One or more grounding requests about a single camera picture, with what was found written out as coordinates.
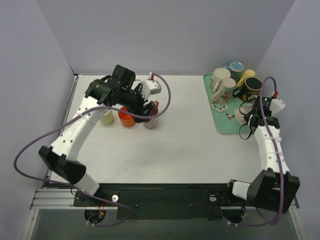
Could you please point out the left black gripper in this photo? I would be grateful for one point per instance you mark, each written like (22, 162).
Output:
(141, 107)

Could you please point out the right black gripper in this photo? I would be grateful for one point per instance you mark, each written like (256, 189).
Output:
(251, 119)

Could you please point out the cream floral mug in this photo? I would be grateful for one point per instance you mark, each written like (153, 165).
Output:
(242, 110)

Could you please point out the orange mug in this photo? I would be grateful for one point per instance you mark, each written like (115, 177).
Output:
(126, 120)

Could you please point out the pink patterned mug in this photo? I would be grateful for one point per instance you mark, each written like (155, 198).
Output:
(153, 122)

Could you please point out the pale yellow mug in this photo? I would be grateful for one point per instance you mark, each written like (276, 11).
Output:
(107, 118)

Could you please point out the black mug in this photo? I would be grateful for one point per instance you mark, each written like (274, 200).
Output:
(249, 90)

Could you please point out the beige floral mug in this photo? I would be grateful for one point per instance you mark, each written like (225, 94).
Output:
(224, 92)

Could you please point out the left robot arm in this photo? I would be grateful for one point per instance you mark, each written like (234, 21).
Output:
(116, 89)

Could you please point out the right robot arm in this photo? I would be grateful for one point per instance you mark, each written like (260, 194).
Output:
(275, 187)

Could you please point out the blue teal mug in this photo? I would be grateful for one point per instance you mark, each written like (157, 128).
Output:
(236, 70)

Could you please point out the green serving tray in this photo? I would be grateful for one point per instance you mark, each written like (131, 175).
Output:
(227, 119)

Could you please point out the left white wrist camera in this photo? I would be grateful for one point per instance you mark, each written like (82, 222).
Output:
(150, 87)

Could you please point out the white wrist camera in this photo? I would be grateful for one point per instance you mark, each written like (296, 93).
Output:
(150, 87)
(276, 106)

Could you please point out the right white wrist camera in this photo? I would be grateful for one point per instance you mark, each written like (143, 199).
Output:
(276, 106)

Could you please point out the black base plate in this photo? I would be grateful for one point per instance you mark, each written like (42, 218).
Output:
(165, 201)

